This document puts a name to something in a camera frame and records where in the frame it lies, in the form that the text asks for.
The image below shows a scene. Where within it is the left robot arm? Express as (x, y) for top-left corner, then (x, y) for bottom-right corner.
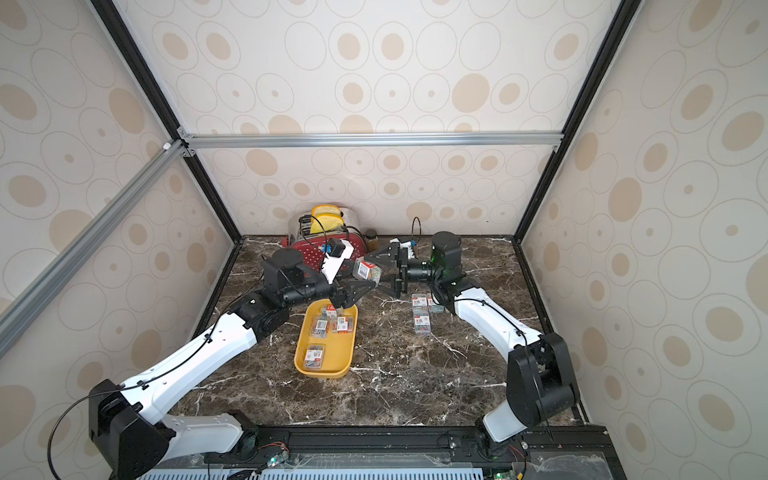
(88, 248), (376, 479)

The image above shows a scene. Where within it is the horizontal aluminium rail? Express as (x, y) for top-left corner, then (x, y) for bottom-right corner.
(185, 131), (563, 149)

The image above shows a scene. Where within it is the left spice jar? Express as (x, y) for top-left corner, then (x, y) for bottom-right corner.
(364, 228), (379, 251)

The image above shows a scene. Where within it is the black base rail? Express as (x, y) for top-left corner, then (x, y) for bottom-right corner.
(109, 424), (628, 480)

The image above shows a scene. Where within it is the left aluminium rail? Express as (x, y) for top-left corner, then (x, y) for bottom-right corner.
(1, 139), (184, 354)

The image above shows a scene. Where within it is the yellow toast slice rear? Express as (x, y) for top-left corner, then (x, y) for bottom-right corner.
(311, 204), (343, 218)

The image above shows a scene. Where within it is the yellow toast slice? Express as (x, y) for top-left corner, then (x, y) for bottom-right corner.
(311, 204), (343, 218)
(310, 213), (345, 234)

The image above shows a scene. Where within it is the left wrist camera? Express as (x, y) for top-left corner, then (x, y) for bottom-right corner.
(321, 238), (354, 284)

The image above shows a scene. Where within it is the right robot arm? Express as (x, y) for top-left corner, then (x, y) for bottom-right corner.
(365, 231), (579, 443)

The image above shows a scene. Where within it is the yellow storage tray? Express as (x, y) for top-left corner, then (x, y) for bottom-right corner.
(294, 300), (359, 379)

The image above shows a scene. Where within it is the red toaster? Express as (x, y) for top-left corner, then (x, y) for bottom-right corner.
(282, 204), (368, 270)

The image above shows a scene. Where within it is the yellow toast slice front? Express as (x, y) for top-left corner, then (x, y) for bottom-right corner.
(310, 213), (345, 234)

